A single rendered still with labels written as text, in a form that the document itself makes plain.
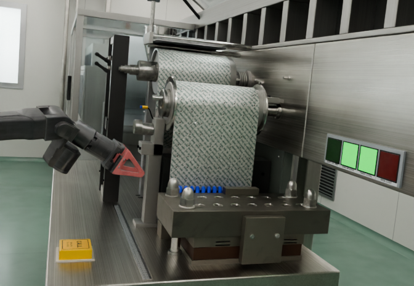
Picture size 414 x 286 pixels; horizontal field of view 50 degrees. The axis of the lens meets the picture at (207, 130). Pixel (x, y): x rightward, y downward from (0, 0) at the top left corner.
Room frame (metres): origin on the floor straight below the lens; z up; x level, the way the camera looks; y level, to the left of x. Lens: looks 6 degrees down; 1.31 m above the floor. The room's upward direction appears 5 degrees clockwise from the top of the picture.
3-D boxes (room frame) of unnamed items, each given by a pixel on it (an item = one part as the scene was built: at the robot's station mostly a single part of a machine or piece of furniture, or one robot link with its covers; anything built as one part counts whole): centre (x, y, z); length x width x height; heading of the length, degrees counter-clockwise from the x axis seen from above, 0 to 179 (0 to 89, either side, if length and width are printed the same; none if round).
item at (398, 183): (0.93, -0.33, 1.19); 0.25 x 0.01 x 0.07; 19
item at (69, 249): (0.96, 0.27, 0.91); 0.07 x 0.07 x 0.02; 19
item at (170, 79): (1.19, 0.11, 1.25); 0.15 x 0.01 x 0.15; 19
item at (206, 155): (1.17, -0.02, 1.11); 0.23 x 0.01 x 0.18; 109
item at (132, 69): (1.40, 0.26, 1.34); 0.06 x 0.03 x 0.03; 109
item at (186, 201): (0.98, 0.03, 1.05); 0.04 x 0.04 x 0.04
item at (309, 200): (1.08, -0.27, 1.05); 0.04 x 0.04 x 0.04
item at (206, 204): (1.07, -0.11, 1.00); 0.40 x 0.16 x 0.06; 109
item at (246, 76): (1.52, -0.09, 1.34); 0.07 x 0.07 x 0.07; 19
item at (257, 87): (1.27, -0.13, 1.25); 0.15 x 0.01 x 0.15; 19
